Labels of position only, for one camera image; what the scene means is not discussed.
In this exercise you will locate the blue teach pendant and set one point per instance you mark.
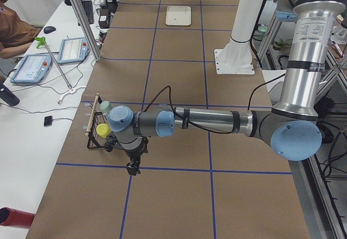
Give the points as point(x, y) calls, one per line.
point(73, 50)
point(32, 69)

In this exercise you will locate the metal rod green clamp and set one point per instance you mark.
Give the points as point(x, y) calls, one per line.
point(71, 89)

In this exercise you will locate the black wire cup rack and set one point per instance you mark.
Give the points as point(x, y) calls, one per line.
point(97, 117)

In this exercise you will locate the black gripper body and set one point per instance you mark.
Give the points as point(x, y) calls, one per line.
point(136, 152)

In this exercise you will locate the aluminium frame post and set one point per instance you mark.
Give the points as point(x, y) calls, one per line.
point(82, 19)

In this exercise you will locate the black computer mouse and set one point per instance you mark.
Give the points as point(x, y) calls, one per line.
point(49, 29)

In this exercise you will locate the black handheld object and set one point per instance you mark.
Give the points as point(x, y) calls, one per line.
point(8, 96)

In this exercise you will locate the yellow cup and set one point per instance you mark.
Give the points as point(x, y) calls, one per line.
point(103, 130)

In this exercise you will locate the near blue teach pendant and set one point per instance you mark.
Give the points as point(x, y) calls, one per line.
point(32, 69)

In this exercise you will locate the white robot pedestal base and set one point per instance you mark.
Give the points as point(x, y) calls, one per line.
point(236, 56)

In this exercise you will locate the red cylinder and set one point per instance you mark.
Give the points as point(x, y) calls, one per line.
point(16, 218)

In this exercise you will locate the pale green cup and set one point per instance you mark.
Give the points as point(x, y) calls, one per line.
point(105, 107)

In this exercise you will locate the far blue teach pendant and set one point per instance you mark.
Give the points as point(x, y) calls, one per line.
point(73, 50)

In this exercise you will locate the black power adapter box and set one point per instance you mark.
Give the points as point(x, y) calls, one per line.
point(104, 18)

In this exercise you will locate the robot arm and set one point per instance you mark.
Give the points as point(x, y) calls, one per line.
point(289, 128)

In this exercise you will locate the small black square device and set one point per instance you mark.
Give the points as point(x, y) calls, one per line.
point(48, 120)

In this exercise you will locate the black keyboard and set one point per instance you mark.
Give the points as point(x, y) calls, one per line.
point(88, 9)

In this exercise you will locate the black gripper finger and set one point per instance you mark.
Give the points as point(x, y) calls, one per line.
point(136, 169)
point(129, 168)

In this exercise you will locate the person in brown shirt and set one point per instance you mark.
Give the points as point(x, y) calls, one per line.
point(16, 34)

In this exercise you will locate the cream rabbit tray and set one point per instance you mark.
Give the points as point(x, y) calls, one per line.
point(178, 16)

